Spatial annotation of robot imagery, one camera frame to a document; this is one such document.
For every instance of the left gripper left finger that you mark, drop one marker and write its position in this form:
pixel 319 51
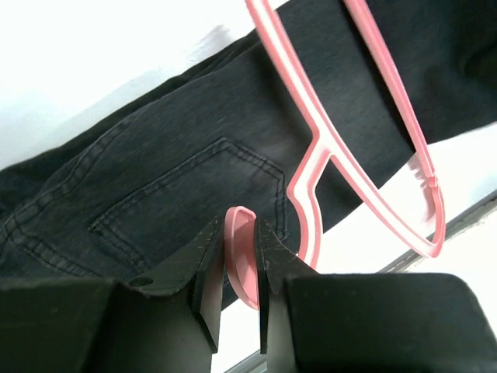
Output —
pixel 166 320

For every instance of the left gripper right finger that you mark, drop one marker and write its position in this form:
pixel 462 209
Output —
pixel 311 322

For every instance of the pink hanger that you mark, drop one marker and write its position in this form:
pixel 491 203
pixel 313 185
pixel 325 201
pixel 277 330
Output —
pixel 327 145

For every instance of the black trousers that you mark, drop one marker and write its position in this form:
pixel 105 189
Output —
pixel 123 196

